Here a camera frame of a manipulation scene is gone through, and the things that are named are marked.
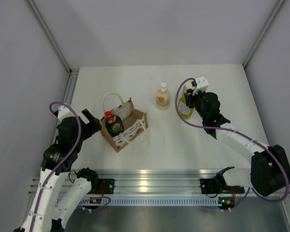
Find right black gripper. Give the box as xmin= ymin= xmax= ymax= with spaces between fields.
xmin=185 ymin=87 xmax=208 ymax=120

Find yellow-green red-cap bottle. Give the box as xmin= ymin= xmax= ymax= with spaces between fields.
xmin=178 ymin=96 xmax=194 ymax=120

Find white-lid frosted jar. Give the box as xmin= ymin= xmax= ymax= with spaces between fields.
xmin=182 ymin=81 xmax=193 ymax=97

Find jute watermelon canvas bag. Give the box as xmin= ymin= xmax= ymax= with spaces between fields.
xmin=100 ymin=93 xmax=148 ymax=152

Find pump soap bottle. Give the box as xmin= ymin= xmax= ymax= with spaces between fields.
xmin=156 ymin=82 xmax=171 ymax=110

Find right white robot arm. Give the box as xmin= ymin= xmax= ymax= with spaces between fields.
xmin=184 ymin=89 xmax=290 ymax=197

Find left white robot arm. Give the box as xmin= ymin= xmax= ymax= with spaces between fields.
xmin=16 ymin=106 xmax=102 ymax=232

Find dark green red-cap bottle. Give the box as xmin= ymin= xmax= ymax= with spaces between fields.
xmin=105 ymin=111 xmax=124 ymax=137

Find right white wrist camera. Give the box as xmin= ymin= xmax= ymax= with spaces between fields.
xmin=191 ymin=76 xmax=209 ymax=95

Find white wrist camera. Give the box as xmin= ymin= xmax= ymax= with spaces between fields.
xmin=57 ymin=105 xmax=74 ymax=122
xmin=191 ymin=76 xmax=209 ymax=95

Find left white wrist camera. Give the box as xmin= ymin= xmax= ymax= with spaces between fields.
xmin=57 ymin=105 xmax=74 ymax=122

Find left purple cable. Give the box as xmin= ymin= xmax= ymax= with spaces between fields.
xmin=30 ymin=101 xmax=112 ymax=232

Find left aluminium frame post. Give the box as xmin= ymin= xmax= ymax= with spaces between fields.
xmin=25 ymin=0 xmax=79 ymax=102

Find aluminium frame post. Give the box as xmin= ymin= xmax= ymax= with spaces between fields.
xmin=242 ymin=0 xmax=288 ymax=70
xmin=25 ymin=0 xmax=79 ymax=102

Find left black mount plate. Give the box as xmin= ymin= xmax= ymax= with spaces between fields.
xmin=96 ymin=179 xmax=115 ymax=195

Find black mount plate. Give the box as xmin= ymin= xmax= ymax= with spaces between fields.
xmin=200 ymin=178 xmax=220 ymax=195
xmin=96 ymin=179 xmax=115 ymax=195

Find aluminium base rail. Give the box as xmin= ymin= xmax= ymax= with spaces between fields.
xmin=29 ymin=168 xmax=290 ymax=195

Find right black mount plate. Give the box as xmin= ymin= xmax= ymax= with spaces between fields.
xmin=200 ymin=178 xmax=220 ymax=195

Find slotted cable duct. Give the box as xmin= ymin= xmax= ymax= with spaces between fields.
xmin=79 ymin=197 xmax=222 ymax=207

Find right aluminium frame post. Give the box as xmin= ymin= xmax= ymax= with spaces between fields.
xmin=242 ymin=0 xmax=288 ymax=70

